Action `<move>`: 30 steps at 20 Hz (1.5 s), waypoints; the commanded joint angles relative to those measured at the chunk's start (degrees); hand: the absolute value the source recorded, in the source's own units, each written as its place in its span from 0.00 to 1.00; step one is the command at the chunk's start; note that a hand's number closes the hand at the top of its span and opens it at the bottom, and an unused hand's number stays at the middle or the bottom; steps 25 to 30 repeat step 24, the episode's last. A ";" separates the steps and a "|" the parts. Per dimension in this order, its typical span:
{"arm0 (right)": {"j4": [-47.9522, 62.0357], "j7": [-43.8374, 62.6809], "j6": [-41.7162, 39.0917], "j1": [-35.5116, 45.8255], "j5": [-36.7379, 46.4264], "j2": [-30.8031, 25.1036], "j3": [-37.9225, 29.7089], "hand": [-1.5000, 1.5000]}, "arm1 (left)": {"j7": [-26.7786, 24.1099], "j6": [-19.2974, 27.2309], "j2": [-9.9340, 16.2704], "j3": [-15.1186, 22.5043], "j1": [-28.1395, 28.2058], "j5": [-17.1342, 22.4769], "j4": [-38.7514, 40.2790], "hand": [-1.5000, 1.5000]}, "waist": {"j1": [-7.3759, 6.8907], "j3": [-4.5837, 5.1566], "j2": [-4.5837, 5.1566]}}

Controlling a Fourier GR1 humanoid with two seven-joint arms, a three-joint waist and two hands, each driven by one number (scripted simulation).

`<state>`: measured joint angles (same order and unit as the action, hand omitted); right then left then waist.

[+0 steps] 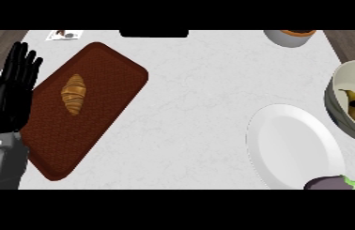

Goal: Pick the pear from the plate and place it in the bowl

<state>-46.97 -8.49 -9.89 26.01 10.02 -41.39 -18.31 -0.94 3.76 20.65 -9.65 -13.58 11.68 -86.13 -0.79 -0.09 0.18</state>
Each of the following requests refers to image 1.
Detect pale grey-green bowl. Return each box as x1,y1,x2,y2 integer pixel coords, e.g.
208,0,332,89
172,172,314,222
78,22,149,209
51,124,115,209
322,60,355,130

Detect yellow fruit in bowl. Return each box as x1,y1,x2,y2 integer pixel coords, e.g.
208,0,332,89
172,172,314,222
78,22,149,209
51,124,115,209
338,88,355,115

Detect brown rectangular tray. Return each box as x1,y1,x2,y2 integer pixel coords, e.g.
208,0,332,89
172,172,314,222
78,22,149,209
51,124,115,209
19,41,149,182

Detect golden croissant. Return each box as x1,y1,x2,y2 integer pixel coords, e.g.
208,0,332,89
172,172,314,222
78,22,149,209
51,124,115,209
59,73,88,116

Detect green pear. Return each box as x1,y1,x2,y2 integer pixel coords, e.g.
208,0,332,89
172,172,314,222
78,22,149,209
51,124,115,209
341,175,355,189

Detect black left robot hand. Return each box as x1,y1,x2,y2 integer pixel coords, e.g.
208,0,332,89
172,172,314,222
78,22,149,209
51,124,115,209
0,41,44,134

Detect black appliance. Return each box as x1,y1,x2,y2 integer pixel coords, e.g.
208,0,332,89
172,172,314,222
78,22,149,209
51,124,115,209
118,29,189,38

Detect grey pot with orange rim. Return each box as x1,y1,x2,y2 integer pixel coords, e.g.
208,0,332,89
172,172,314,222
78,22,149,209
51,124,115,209
263,29,317,49

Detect white printed card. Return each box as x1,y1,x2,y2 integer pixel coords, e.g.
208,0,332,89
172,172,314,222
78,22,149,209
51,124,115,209
44,30,84,42

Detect white oval plate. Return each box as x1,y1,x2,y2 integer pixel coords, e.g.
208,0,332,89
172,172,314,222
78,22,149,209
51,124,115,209
245,103,346,191

